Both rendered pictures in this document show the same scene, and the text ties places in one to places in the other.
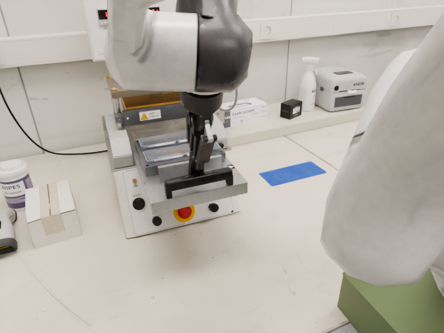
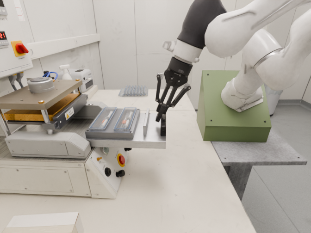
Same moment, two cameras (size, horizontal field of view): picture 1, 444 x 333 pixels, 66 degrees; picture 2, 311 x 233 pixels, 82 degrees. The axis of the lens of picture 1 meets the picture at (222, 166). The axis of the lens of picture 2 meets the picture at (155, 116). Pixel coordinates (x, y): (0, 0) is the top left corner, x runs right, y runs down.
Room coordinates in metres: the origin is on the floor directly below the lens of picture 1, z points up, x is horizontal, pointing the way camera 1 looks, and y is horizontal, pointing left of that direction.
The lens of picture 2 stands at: (0.43, 0.62, 1.32)
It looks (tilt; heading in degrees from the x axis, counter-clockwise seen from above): 27 degrees down; 293
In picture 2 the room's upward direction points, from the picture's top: straight up
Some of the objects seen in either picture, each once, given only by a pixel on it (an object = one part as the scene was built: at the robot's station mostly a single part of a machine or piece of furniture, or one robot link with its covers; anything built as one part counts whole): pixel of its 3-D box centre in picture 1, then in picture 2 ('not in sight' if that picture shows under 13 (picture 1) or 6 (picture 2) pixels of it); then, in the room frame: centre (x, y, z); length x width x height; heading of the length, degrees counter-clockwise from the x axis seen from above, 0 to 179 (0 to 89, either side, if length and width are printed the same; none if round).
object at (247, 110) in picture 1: (240, 111); not in sight; (1.52, -0.09, 0.83); 0.23 x 0.12 x 0.07; 117
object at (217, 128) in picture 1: (207, 125); (85, 109); (1.03, 0.04, 0.97); 0.26 x 0.05 x 0.07; 20
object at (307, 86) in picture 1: (308, 84); (67, 80); (1.64, -0.43, 0.92); 0.09 x 0.08 x 0.25; 72
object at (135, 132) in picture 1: (158, 130); (47, 131); (1.09, 0.21, 0.93); 0.46 x 0.35 x 0.01; 20
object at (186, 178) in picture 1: (199, 182); (163, 120); (0.64, 0.05, 0.99); 0.15 x 0.02 x 0.04; 110
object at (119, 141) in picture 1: (117, 138); (49, 144); (0.94, 0.31, 0.97); 0.25 x 0.05 x 0.07; 20
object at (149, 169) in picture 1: (178, 150); (115, 121); (0.81, 0.11, 0.98); 0.20 x 0.17 x 0.03; 110
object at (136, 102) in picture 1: (158, 92); (47, 99); (1.06, 0.19, 1.07); 0.22 x 0.17 x 0.10; 110
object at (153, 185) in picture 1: (183, 162); (128, 124); (0.77, 0.10, 0.97); 0.30 x 0.22 x 0.08; 20
